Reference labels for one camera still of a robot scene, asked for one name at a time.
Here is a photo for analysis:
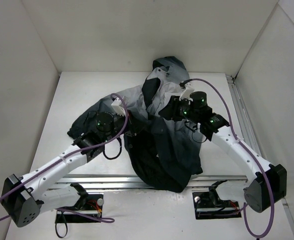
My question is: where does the grey gradient hooded jacket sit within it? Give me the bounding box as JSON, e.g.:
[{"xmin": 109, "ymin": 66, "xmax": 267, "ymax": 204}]
[{"xmin": 66, "ymin": 55, "xmax": 204, "ymax": 193}]

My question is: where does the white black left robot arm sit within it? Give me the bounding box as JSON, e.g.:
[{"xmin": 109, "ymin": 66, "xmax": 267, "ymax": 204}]
[{"xmin": 0, "ymin": 112, "xmax": 146, "ymax": 228}]

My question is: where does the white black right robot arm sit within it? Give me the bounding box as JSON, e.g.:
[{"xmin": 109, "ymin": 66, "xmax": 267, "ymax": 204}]
[{"xmin": 159, "ymin": 91, "xmax": 287, "ymax": 213}]

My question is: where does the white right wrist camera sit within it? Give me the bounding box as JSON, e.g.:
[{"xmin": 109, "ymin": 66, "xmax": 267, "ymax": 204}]
[{"xmin": 179, "ymin": 81, "xmax": 195, "ymax": 101}]

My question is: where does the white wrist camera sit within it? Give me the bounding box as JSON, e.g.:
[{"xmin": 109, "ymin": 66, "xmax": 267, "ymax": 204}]
[
  {"xmin": 179, "ymin": 81, "xmax": 195, "ymax": 101},
  {"xmin": 111, "ymin": 97, "xmax": 126, "ymax": 117}
]

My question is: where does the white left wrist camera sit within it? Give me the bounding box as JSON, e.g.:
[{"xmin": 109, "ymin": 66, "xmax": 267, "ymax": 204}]
[{"xmin": 111, "ymin": 97, "xmax": 126, "ymax": 117}]

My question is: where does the aluminium rail front table edge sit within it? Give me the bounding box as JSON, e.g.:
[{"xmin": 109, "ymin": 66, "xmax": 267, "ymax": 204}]
[{"xmin": 49, "ymin": 174, "xmax": 247, "ymax": 191}]

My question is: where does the aluminium rail table edge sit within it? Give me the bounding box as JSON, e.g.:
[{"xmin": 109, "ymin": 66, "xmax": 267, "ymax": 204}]
[
  {"xmin": 226, "ymin": 75, "xmax": 294, "ymax": 237},
  {"xmin": 49, "ymin": 174, "xmax": 247, "ymax": 191}
]

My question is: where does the aluminium rail right table edge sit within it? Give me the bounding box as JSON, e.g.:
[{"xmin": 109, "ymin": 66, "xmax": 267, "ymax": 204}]
[{"xmin": 226, "ymin": 75, "xmax": 294, "ymax": 237}]

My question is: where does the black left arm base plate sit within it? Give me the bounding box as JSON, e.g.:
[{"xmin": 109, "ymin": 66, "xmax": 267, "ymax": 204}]
[{"xmin": 55, "ymin": 192, "xmax": 104, "ymax": 224}]

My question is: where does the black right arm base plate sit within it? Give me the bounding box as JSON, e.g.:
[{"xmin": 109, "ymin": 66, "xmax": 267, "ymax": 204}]
[{"xmin": 192, "ymin": 191, "xmax": 242, "ymax": 220}]

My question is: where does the black loose cable loop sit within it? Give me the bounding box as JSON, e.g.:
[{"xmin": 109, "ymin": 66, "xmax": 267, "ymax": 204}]
[{"xmin": 56, "ymin": 212, "xmax": 68, "ymax": 238}]

